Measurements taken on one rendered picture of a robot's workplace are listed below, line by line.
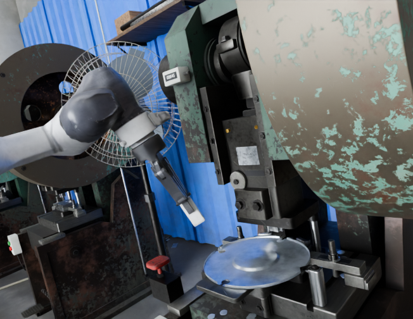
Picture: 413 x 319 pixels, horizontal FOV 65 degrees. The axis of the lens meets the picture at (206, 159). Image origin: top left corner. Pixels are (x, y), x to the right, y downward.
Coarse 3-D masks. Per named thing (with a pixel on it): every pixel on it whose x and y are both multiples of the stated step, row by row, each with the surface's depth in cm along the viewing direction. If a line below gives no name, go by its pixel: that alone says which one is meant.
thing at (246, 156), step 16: (224, 128) 92; (240, 128) 88; (256, 128) 84; (240, 144) 90; (256, 144) 86; (240, 160) 91; (256, 160) 87; (240, 176) 91; (256, 176) 88; (240, 192) 90; (256, 192) 86; (272, 192) 86; (288, 192) 88; (240, 208) 89; (256, 208) 85; (272, 208) 87; (288, 208) 88
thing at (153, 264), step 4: (160, 256) 109; (164, 256) 108; (152, 260) 108; (156, 260) 107; (160, 260) 106; (164, 260) 106; (168, 260) 106; (148, 264) 105; (152, 264) 105; (156, 264) 104; (160, 264) 104; (164, 264) 105; (152, 268) 103; (156, 268) 103; (160, 268) 106; (160, 272) 107
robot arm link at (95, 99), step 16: (96, 80) 68; (112, 80) 69; (80, 96) 63; (96, 96) 64; (112, 96) 67; (128, 96) 70; (64, 112) 63; (80, 112) 62; (96, 112) 63; (112, 112) 65; (128, 112) 70; (64, 128) 65; (80, 128) 63; (96, 128) 64; (112, 128) 72
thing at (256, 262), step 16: (240, 240) 104; (256, 240) 102; (272, 240) 100; (288, 240) 98; (208, 256) 96; (224, 256) 95; (240, 256) 92; (256, 256) 90; (272, 256) 88; (288, 256) 88; (304, 256) 86; (208, 272) 87; (224, 272) 86; (240, 272) 84; (256, 272) 83; (272, 272) 81; (288, 272) 80; (240, 288) 77; (256, 288) 76
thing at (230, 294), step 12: (204, 288) 80; (216, 288) 79; (228, 288) 78; (264, 288) 84; (276, 288) 87; (228, 300) 75; (240, 300) 74; (252, 300) 87; (264, 300) 84; (252, 312) 88; (264, 312) 85
